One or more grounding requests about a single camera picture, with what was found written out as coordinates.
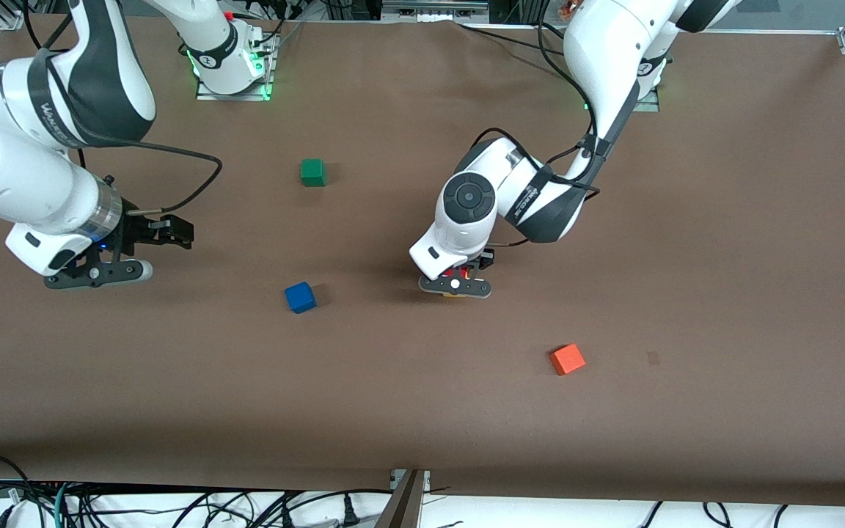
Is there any blue wooden block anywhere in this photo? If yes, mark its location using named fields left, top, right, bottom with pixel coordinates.
left=284, top=282, right=318, bottom=315

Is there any orange wooden block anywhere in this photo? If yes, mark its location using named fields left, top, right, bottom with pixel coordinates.
left=549, top=343, right=587, bottom=377

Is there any brown table cover sheet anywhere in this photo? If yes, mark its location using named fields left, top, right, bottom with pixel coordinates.
left=0, top=15, right=845, bottom=507

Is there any dark metal profile beam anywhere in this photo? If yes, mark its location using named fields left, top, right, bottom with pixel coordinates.
left=375, top=471, right=427, bottom=528

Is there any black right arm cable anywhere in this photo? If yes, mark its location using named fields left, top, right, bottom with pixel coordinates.
left=23, top=0, right=223, bottom=216

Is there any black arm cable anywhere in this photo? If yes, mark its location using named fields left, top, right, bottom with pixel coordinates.
left=470, top=22, right=603, bottom=246
left=23, top=0, right=223, bottom=216

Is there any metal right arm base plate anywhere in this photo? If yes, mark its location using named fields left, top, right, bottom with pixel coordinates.
left=195, top=33, right=277, bottom=102

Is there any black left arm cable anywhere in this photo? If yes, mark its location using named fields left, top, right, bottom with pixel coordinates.
left=470, top=22, right=603, bottom=246

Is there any black base power cable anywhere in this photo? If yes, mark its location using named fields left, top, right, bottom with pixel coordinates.
left=456, top=21, right=570, bottom=56

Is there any silver metal bracket plate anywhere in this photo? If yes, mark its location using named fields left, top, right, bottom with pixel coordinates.
left=391, top=469, right=431, bottom=494

